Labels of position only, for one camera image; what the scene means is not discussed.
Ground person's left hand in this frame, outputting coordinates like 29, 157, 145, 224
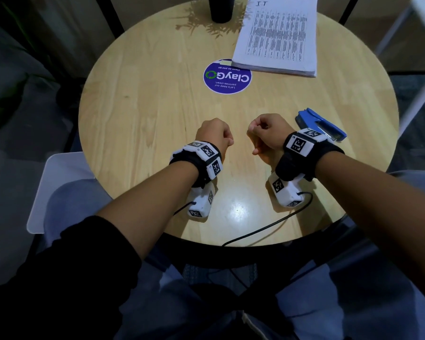
195, 118, 234, 163

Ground person's right hand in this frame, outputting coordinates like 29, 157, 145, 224
246, 113, 297, 156

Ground blue stapler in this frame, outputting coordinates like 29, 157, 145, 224
295, 108, 348, 142

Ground stack of white printed papers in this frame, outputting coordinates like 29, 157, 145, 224
231, 0, 319, 78

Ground person's right forearm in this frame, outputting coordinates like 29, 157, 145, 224
315, 151, 425, 298

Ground person's left forearm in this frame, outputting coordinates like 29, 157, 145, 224
97, 161, 199, 261

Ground person's grey trousers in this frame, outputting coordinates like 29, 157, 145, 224
42, 170, 425, 340

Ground person's black sleeve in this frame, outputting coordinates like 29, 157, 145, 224
0, 215, 142, 340

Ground black right wristband with markers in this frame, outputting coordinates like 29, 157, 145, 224
275, 127, 345, 182

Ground round purple sticker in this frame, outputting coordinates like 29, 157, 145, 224
203, 59, 253, 95

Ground small potted green plant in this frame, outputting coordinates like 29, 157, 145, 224
207, 0, 236, 24

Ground white metal chair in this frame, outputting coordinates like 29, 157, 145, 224
374, 0, 425, 138

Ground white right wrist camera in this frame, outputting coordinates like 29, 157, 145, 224
268, 172, 305, 208

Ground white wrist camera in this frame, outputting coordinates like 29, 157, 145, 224
187, 182, 216, 219
268, 172, 305, 208

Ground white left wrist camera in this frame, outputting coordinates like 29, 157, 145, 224
187, 182, 216, 219

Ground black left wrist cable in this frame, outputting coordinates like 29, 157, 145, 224
172, 201, 197, 216

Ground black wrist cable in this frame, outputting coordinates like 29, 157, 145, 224
221, 191, 314, 247
172, 201, 197, 216

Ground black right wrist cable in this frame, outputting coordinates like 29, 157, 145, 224
221, 191, 314, 247

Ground black partition frame post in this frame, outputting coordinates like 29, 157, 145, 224
93, 0, 125, 39
339, 0, 361, 26

